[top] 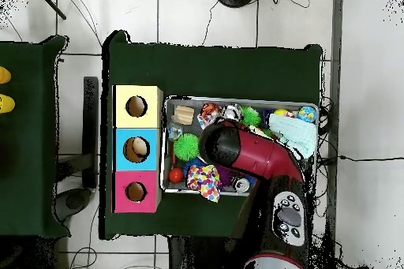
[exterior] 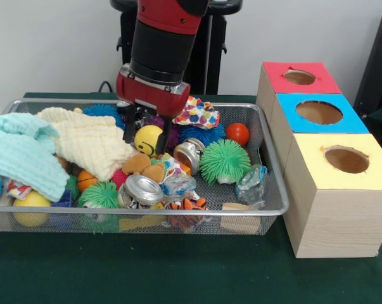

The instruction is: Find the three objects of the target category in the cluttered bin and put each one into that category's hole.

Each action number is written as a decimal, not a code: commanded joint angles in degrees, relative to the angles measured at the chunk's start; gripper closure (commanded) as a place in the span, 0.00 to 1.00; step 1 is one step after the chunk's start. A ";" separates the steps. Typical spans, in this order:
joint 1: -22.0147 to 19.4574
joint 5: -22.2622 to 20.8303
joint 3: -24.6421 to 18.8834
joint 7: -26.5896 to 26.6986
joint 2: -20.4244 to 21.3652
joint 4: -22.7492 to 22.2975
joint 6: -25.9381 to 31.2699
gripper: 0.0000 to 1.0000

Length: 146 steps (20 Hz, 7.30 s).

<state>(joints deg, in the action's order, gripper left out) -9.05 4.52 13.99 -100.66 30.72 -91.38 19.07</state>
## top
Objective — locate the mint green cloth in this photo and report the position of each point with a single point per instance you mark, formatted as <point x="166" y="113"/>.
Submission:
<point x="295" y="133"/>

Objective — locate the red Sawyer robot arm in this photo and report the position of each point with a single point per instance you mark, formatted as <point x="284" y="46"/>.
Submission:
<point x="265" y="155"/>

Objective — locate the clear shallow mesh bin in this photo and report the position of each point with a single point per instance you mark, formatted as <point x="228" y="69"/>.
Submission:
<point x="183" y="187"/>

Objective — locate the wooden box with three holes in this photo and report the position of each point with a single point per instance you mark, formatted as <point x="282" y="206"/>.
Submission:
<point x="148" y="155"/>

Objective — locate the large green spiky ball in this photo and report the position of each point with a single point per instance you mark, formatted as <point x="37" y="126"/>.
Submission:
<point x="186" y="147"/>

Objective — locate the orange tiger toy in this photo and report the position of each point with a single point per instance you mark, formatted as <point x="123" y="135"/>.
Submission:
<point x="210" y="111"/>

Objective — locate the pale wooden block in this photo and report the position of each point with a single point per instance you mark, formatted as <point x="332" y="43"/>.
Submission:
<point x="184" y="115"/>

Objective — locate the crushed silver can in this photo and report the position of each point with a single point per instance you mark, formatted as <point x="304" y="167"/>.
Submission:
<point x="232" y="112"/>

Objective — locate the polka dot colourful cloth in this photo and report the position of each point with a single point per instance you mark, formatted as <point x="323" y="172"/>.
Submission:
<point x="204" y="180"/>

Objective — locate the red ball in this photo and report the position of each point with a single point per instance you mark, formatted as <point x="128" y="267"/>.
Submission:
<point x="176" y="175"/>

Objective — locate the small green spiky ball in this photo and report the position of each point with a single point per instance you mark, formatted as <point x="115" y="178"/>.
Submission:
<point x="251" y="116"/>

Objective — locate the plain yellow ball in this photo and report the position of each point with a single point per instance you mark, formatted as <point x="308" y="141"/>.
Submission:
<point x="282" y="112"/>

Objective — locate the blue globe ball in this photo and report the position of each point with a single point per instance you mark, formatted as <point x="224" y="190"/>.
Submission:
<point x="307" y="114"/>

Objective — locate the side table with green cloth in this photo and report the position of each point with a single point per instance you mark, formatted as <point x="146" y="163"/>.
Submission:
<point x="28" y="149"/>

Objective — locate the yellow round object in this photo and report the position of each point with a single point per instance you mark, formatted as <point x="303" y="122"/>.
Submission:
<point x="4" y="75"/>
<point x="5" y="103"/>

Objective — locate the black rod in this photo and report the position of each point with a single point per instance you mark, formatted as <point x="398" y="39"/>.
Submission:
<point x="50" y="2"/>

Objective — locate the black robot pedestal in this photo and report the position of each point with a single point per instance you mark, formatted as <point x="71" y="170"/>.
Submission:
<point x="208" y="256"/>

